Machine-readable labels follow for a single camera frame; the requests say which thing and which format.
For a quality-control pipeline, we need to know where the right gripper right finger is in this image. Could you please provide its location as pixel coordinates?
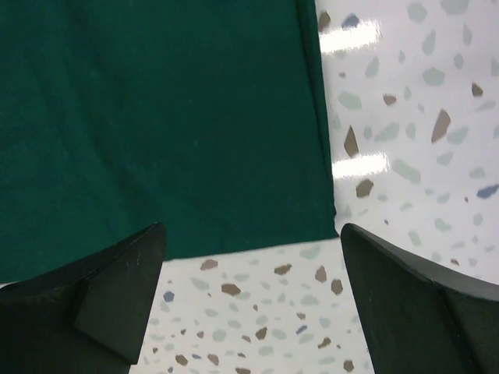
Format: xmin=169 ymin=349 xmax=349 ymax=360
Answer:
xmin=341 ymin=224 xmax=498 ymax=374

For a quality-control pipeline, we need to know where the green surgical cloth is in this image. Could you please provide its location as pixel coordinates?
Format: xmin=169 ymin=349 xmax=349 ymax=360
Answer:
xmin=1 ymin=1 xmax=336 ymax=283

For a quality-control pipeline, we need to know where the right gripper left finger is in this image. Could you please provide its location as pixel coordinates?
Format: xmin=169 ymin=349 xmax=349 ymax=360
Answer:
xmin=1 ymin=223 xmax=166 ymax=374

